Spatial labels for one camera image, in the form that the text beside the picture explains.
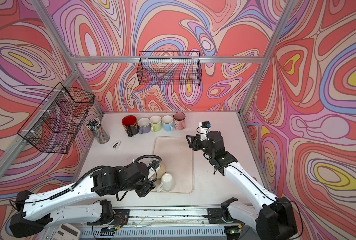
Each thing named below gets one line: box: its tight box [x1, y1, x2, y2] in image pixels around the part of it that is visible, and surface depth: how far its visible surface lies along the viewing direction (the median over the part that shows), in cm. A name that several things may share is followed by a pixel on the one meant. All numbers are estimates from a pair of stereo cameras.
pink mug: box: [173, 111, 186, 131], surface depth 104 cm
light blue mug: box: [161, 115, 174, 132], surface depth 104 cm
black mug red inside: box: [121, 115, 139, 138], surface depth 103 cm
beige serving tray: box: [152, 136, 194, 194], surface depth 96 cm
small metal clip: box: [112, 141, 122, 150], surface depth 100 cm
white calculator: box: [50, 223, 81, 240], surface depth 69 cm
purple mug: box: [138, 117, 151, 135], surface depth 106 cm
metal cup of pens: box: [85, 118, 110, 144], surface depth 93 cm
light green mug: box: [150, 115, 162, 132], surface depth 104 cm
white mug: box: [156, 173, 175, 193], surface depth 78 cm
